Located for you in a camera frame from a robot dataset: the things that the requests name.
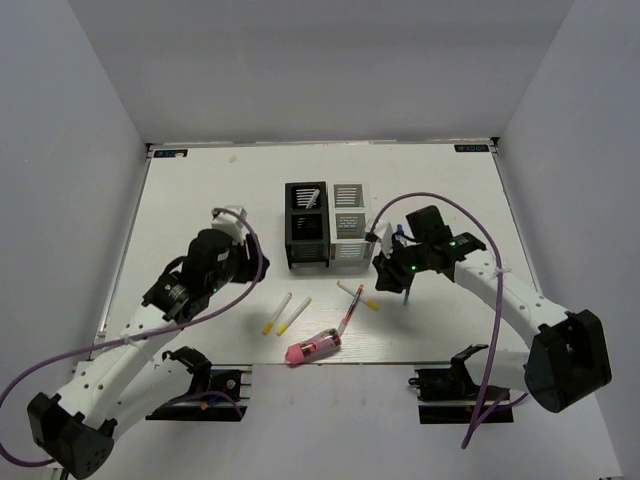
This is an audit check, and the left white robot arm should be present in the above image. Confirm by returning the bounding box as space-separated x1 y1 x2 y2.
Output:
27 223 269 479

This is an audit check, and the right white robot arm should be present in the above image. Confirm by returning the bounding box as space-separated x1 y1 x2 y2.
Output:
365 205 612 413

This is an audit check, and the left corner label sticker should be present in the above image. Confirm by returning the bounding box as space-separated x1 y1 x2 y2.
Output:
153 149 188 158

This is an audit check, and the red pen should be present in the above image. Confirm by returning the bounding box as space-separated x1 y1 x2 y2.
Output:
337 284 364 336

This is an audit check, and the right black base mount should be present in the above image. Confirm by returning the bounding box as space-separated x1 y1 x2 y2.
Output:
406 367 515 425

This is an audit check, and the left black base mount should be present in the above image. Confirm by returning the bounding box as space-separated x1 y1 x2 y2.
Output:
145 365 252 423

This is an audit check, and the right corner label sticker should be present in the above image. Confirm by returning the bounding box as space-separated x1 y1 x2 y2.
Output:
454 144 491 153

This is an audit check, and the corner label sticker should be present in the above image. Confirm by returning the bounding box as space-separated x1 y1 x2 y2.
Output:
153 149 188 158
454 144 491 153

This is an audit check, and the white slatted organizer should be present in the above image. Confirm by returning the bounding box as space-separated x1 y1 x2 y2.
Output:
329 183 373 269

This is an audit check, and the white yellow marker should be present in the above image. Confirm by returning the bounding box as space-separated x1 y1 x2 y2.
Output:
262 292 292 335
305 189 320 209
276 297 312 336
336 281 379 311

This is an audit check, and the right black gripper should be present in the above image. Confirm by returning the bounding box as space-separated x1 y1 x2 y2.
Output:
373 237 430 294

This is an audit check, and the pink pencil case tube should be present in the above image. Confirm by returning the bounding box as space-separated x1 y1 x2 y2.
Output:
284 328 342 366

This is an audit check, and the black slatted organizer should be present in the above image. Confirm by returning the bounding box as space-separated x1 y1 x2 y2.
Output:
284 181 331 269

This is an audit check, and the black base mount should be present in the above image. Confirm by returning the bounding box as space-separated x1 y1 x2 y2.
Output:
145 365 252 423
406 367 515 425

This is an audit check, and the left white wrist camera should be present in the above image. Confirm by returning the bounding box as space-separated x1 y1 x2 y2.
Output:
211 205 247 245

